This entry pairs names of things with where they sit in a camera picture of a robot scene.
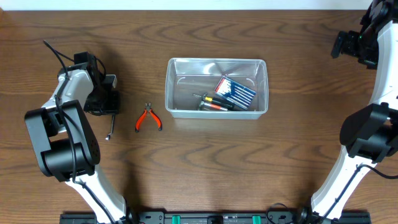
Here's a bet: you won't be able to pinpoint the silver offset ring wrench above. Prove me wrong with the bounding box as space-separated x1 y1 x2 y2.
105 114 116 141

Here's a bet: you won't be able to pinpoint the blue precision screwdriver set case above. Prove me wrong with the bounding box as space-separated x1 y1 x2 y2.
214 77 256 110

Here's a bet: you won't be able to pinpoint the orange handled cutting pliers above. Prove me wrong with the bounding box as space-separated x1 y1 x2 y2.
134 101 164 133

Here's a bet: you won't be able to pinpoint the black yellow handled screwdriver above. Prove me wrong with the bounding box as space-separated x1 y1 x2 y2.
192 93 234 110

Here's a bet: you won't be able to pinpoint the claw hammer orange black handle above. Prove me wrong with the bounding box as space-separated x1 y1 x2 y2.
198 98 234 111

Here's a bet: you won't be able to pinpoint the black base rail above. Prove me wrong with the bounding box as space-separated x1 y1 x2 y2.
59 211 372 224

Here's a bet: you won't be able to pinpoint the clear plastic container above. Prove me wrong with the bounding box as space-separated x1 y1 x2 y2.
165 58 269 119

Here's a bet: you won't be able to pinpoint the right black cable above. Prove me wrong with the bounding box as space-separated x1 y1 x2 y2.
320 163 398 223

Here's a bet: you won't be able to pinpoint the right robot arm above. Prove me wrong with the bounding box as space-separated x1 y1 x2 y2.
293 0 397 223

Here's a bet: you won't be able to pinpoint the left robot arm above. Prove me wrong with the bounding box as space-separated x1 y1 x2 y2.
24 52 131 223

